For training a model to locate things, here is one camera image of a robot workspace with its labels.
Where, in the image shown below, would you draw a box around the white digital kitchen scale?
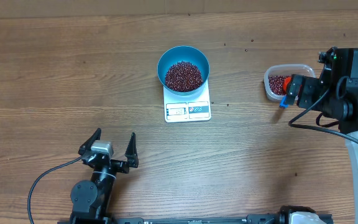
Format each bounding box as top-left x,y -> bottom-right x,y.
163,81 -> 211,123

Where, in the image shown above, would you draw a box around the blue metal bowl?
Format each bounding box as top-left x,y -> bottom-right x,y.
157,45 -> 210,95

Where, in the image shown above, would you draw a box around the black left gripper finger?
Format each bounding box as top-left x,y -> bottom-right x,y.
125,133 -> 139,168
78,128 -> 101,155

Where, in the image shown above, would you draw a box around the red beans in bowl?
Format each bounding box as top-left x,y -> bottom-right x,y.
165,61 -> 203,92

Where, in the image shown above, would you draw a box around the clear plastic container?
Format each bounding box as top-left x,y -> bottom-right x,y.
264,64 -> 316,102

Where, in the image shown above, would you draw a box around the orange scoop with blue handle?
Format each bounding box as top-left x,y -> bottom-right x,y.
279,77 -> 291,110

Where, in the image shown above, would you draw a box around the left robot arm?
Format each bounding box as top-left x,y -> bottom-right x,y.
67,128 -> 139,224

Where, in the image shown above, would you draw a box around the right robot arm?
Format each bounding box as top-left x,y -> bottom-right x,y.
282,47 -> 358,223

